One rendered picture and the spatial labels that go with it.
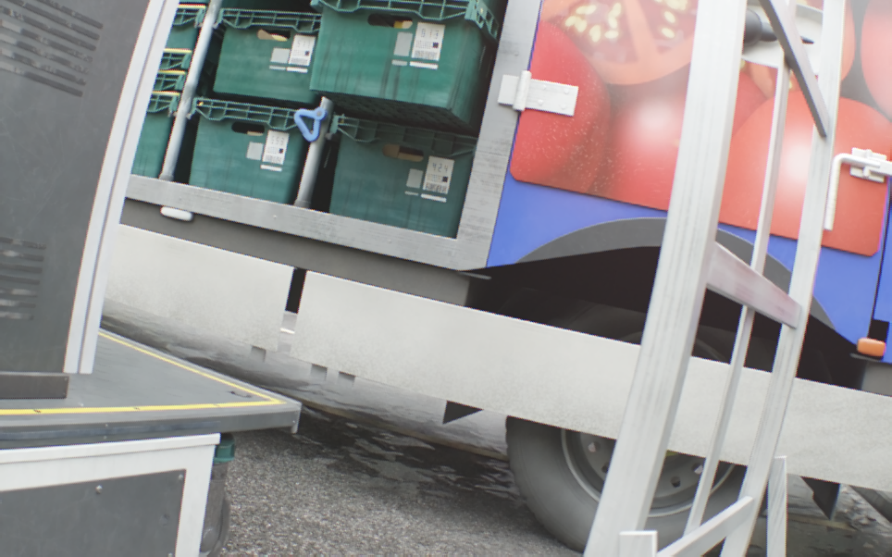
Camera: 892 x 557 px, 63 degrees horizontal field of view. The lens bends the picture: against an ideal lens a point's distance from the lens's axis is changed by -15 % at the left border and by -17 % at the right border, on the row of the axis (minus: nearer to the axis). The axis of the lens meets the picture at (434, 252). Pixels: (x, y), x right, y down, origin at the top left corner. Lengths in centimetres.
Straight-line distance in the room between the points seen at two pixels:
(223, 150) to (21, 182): 149
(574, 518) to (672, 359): 142
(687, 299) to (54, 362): 68
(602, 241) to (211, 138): 112
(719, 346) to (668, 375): 137
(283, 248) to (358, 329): 27
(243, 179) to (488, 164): 72
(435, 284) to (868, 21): 118
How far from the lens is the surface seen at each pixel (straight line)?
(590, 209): 179
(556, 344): 178
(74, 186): 91
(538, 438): 191
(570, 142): 181
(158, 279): 217
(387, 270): 190
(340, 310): 191
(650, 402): 53
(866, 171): 182
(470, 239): 183
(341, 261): 194
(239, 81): 235
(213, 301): 207
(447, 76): 181
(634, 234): 177
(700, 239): 53
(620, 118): 182
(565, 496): 193
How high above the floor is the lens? 55
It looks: 2 degrees up
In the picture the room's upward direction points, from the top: 13 degrees clockwise
